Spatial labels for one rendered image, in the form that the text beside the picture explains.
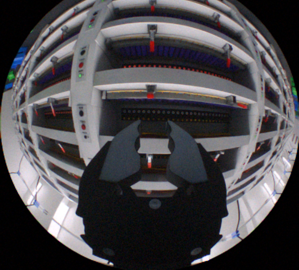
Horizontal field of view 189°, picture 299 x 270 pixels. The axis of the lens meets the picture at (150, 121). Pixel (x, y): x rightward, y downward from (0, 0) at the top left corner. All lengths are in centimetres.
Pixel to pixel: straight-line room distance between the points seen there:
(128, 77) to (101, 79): 8
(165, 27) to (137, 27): 8
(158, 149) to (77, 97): 29
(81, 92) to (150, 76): 20
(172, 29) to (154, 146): 36
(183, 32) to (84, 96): 36
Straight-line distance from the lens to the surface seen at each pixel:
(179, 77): 27
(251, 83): 54
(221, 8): 76
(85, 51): 35
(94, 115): 31
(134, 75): 26
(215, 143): 36
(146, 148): 30
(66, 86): 39
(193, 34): 37
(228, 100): 37
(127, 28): 35
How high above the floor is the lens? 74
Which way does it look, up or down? 18 degrees up
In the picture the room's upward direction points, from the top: 179 degrees counter-clockwise
